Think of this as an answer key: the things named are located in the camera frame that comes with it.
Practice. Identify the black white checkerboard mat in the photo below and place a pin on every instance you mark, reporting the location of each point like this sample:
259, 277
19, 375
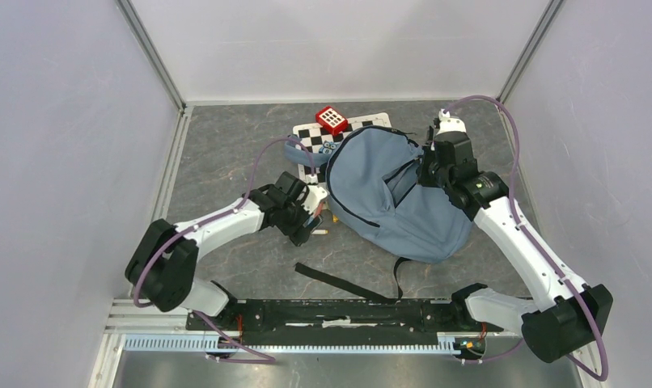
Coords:
313, 135

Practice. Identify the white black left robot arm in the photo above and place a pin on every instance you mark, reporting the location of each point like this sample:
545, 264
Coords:
162, 270

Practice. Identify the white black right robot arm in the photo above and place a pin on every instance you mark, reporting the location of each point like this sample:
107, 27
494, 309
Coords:
564, 312

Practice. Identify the red calculator toy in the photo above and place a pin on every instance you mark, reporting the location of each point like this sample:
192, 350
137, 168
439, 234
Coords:
331, 120

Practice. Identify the blue student backpack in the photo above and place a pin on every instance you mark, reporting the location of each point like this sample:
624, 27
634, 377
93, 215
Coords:
371, 180

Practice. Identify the blue owl eraser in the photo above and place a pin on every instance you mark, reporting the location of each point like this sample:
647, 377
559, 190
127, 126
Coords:
328, 147

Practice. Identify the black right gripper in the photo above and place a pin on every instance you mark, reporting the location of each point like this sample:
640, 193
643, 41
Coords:
429, 153

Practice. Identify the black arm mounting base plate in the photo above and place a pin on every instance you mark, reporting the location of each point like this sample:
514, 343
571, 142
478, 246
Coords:
343, 322

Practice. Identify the red pencil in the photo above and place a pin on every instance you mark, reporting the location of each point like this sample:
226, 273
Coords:
319, 209

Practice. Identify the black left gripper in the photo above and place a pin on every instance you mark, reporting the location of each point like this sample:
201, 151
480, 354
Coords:
298, 233

